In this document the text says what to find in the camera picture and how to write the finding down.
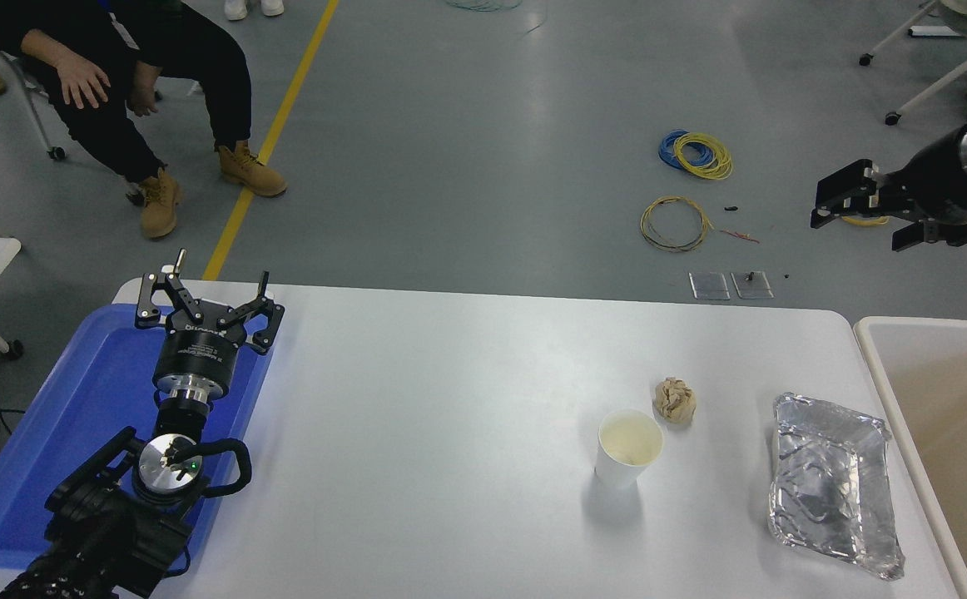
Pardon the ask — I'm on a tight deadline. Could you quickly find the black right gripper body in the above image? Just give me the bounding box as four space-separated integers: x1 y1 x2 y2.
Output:
881 125 967 225

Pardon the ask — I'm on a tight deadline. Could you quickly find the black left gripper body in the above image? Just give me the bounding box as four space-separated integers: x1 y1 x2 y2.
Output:
153 309 245 394

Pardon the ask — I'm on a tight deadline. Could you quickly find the white paper cup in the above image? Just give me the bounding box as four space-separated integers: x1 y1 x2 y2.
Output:
594 408 665 490

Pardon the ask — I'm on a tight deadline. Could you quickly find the person's left hand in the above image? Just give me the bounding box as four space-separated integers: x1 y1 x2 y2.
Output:
127 60 163 117

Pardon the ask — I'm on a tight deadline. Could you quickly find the person's right hand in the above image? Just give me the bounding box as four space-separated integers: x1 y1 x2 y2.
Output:
54 52 112 110

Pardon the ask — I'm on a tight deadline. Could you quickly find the white-framed wheeled chair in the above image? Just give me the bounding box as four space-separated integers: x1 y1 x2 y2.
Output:
858 0 967 127

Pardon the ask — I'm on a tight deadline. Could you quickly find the clear floor plate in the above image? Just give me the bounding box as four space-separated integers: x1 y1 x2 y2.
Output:
689 272 731 301
731 270 774 300

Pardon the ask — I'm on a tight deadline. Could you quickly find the blue plastic tray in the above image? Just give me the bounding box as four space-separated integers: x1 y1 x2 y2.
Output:
0 304 276 571

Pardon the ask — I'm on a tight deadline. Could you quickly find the large pale bin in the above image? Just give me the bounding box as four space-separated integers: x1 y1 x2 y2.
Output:
854 316 967 599

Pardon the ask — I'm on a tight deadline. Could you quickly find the grey wheeled chair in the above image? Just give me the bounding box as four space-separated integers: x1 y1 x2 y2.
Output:
0 25 68 163

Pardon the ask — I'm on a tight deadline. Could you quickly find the crumpled tan paper ball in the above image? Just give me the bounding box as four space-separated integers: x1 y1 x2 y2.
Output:
652 377 697 424

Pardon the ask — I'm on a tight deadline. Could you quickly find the crumpled silver foil tray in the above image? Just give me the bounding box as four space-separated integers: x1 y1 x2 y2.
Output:
768 393 905 582

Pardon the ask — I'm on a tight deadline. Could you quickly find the blue wire coil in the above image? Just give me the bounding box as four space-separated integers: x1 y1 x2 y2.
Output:
658 130 713 173

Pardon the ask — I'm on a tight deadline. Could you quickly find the dark yellow wire coil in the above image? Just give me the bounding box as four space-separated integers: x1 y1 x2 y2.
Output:
639 196 713 253

